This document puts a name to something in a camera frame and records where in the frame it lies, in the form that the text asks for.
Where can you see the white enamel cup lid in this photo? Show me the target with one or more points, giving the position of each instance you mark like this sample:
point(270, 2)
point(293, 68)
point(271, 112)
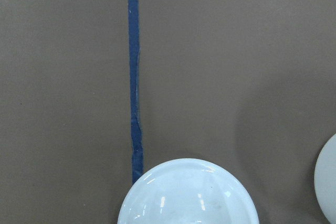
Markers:
point(188, 190)

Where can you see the brown paper table mat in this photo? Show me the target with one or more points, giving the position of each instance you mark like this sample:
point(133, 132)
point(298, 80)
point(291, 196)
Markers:
point(246, 84)

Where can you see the white enamel cup blue rim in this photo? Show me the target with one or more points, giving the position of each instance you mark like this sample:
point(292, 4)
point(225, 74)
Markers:
point(324, 179)

